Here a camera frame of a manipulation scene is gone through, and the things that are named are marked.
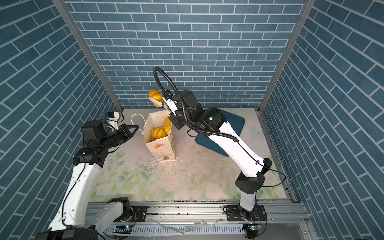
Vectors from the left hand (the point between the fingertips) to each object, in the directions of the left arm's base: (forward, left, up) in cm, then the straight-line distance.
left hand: (139, 126), depth 71 cm
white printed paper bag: (-5, -10, -12) cm, 17 cm away
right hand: (+2, -17, +10) cm, 20 cm away
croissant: (+10, -11, -11) cm, 18 cm away
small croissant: (+4, -6, -11) cm, 14 cm away
